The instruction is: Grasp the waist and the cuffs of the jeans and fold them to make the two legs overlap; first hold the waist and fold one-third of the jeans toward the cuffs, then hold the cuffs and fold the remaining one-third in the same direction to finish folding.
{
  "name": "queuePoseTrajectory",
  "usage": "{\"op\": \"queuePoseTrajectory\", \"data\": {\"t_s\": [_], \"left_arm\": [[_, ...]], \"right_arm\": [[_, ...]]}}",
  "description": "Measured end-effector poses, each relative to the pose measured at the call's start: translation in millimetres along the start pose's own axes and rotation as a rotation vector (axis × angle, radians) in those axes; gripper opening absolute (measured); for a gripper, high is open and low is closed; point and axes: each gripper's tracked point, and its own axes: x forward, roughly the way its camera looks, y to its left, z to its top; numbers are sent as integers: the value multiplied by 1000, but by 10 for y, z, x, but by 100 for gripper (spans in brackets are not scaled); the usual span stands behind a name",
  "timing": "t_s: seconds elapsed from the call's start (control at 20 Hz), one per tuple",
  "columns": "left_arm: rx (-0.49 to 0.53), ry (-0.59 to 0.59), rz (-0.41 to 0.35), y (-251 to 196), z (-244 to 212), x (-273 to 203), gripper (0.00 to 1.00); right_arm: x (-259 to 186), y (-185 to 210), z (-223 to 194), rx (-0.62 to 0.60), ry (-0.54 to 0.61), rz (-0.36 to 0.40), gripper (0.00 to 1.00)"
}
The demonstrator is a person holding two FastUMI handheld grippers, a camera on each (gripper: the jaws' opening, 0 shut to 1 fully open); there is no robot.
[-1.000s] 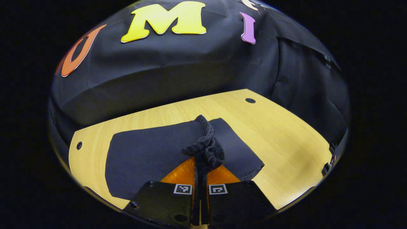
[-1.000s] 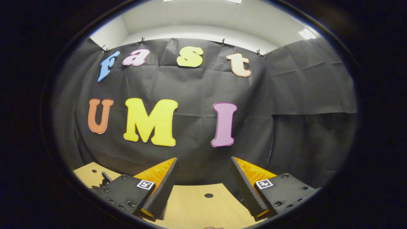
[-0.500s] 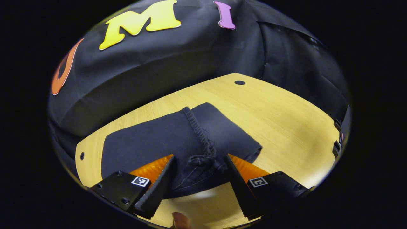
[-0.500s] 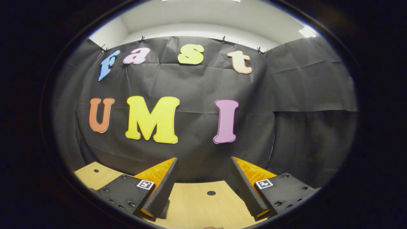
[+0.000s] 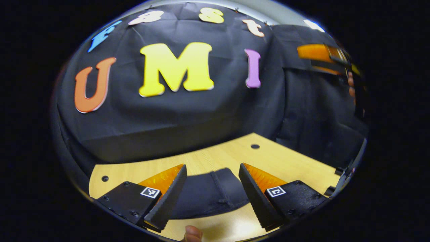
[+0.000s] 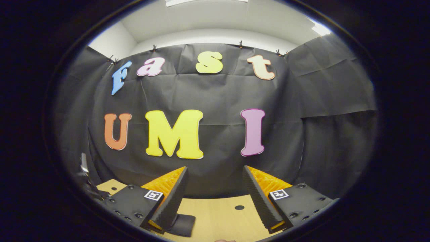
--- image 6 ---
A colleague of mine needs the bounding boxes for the black jeans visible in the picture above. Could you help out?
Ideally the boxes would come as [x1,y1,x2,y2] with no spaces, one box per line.
[165,214,196,238]

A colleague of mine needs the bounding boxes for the black backdrop cloth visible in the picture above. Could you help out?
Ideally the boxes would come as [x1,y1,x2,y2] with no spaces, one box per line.
[54,34,377,199]

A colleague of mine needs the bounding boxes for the white ceiling light panel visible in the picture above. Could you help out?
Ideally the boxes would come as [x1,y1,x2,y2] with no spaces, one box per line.
[311,21,332,36]
[165,0,249,7]

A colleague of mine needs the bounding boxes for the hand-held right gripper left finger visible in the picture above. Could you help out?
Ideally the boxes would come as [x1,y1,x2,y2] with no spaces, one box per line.
[101,166,189,234]

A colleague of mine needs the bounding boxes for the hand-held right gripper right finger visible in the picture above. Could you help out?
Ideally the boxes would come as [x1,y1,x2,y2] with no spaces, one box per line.
[243,165,338,234]

